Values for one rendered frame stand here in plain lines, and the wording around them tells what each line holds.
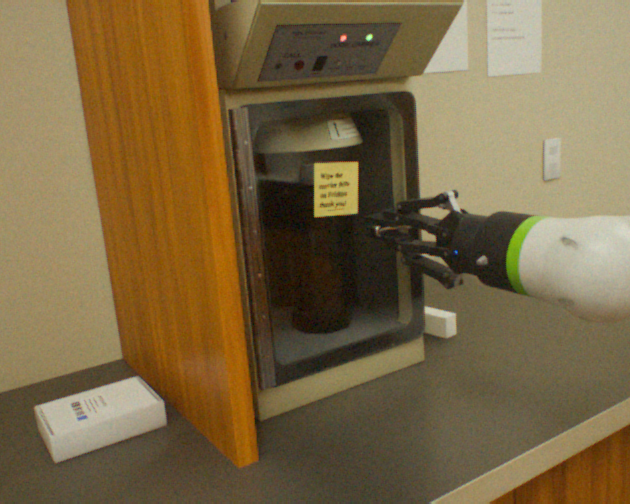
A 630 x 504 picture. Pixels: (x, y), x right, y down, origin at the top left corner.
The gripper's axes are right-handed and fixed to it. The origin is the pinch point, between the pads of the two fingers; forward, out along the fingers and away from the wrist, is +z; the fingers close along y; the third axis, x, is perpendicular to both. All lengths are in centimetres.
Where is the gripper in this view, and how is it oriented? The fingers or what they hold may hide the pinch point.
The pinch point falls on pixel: (387, 227)
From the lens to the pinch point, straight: 96.6
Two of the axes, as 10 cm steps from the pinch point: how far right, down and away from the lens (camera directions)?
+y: -1.1, -9.6, -2.5
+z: -5.5, -1.5, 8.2
